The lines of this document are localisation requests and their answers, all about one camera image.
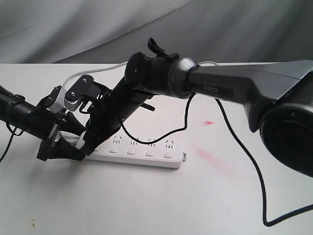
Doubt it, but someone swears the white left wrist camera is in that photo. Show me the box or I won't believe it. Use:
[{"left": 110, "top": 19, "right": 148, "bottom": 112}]
[{"left": 46, "top": 85, "right": 66, "bottom": 114}]

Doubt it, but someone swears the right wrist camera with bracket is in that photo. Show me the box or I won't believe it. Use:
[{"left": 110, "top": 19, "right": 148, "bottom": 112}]
[{"left": 64, "top": 74, "right": 111, "bottom": 112}]

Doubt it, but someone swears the white five-socket power strip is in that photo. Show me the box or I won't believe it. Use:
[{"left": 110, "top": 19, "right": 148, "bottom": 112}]
[{"left": 84, "top": 133, "right": 187, "bottom": 169}]

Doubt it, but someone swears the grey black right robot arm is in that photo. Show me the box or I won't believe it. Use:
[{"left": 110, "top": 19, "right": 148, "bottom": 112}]
[{"left": 84, "top": 39, "right": 313, "bottom": 176}]

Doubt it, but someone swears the grey backdrop cloth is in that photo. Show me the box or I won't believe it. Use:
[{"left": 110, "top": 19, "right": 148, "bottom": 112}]
[{"left": 0, "top": 0, "right": 313, "bottom": 63}]

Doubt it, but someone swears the grey power cable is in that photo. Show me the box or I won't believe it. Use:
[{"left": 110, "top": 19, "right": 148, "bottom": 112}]
[{"left": 62, "top": 60, "right": 221, "bottom": 92}]

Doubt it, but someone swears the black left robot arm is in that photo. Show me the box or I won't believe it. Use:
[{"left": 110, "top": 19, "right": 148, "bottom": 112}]
[{"left": 0, "top": 86, "right": 86, "bottom": 161}]

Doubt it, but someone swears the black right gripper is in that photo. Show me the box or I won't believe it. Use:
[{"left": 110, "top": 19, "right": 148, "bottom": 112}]
[{"left": 82, "top": 82, "right": 152, "bottom": 156}]

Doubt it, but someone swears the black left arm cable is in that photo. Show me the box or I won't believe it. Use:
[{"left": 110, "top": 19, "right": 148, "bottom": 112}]
[{"left": 0, "top": 117, "right": 25, "bottom": 164}]

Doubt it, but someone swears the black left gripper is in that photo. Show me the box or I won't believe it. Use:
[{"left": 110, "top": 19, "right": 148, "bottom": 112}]
[{"left": 33, "top": 90, "right": 86, "bottom": 161}]

